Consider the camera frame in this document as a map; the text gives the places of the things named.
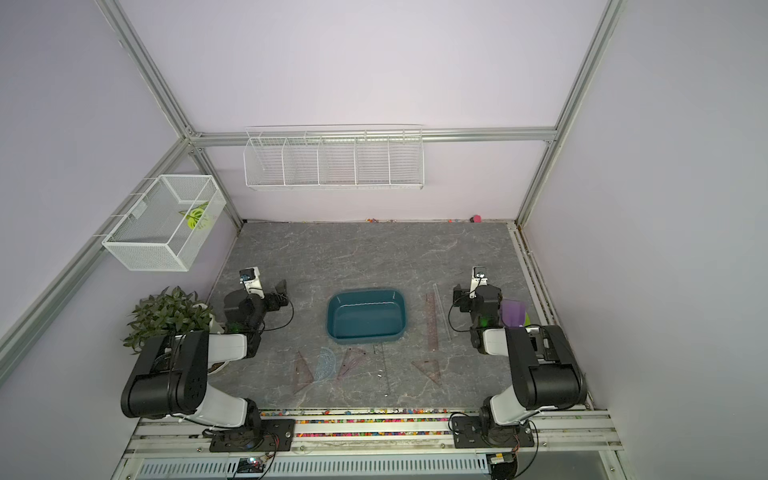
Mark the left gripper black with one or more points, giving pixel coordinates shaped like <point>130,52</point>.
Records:
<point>274,297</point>

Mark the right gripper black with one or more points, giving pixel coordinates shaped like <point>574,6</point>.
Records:
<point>466,297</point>

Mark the clear straight ruler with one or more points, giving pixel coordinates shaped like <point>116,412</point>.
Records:
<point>385,374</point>
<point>441,314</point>

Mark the teal plastic storage box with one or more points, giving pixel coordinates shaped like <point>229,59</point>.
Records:
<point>366,316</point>

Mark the clear straight ruler bottom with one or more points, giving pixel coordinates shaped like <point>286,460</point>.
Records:
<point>385,374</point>

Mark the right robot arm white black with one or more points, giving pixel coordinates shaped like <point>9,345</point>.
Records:
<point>545,375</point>

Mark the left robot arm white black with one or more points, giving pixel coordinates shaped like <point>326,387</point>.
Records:
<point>170,377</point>

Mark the blue protractor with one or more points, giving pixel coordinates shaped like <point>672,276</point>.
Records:
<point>326,366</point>

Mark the pink triangle ruler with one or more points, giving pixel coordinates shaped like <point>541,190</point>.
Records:
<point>352,359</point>

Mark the potted green plant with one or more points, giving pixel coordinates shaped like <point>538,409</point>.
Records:
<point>174,313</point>

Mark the green leaf toy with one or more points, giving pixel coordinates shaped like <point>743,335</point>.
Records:
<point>195,218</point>

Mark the white mesh basket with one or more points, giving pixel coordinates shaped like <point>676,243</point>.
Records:
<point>152,236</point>

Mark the circuit board left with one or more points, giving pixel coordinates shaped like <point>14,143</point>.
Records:
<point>249,465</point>

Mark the circuit board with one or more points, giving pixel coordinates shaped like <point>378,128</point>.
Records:
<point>502,466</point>
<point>249,465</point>

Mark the white vent grille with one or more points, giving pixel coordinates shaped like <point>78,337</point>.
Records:
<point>307,467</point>

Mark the circuit board right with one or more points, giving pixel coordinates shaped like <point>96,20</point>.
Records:
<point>502,466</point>

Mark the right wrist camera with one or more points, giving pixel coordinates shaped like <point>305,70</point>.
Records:
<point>479,278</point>

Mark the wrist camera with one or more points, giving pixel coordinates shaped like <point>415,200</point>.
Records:
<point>251,278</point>
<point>479,278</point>

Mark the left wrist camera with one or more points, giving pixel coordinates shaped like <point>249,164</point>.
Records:
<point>251,278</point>

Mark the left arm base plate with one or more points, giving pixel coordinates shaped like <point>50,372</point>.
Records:
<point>270,435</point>

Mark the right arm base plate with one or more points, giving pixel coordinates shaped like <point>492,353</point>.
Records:
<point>475,432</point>

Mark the white wire wall shelf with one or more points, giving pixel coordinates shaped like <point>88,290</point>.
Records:
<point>334,157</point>

